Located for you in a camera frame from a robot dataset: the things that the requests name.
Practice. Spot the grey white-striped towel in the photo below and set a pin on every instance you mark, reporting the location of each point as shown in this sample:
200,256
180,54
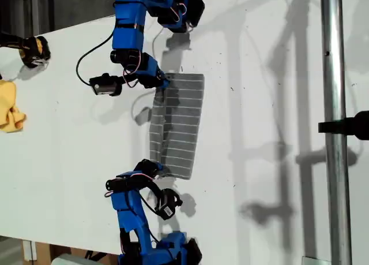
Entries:
184,126

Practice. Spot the yellow cloth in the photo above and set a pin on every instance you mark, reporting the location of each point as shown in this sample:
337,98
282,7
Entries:
7,109

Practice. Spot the black clamp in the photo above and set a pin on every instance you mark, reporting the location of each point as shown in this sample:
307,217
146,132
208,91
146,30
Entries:
346,126

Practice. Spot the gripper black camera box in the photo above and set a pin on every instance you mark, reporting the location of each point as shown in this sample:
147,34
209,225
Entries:
105,85
168,207

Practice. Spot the white table bracket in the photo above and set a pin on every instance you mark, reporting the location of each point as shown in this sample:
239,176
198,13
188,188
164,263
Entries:
29,250

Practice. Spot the steel post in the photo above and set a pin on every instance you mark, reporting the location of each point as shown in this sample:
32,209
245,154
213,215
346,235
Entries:
334,190

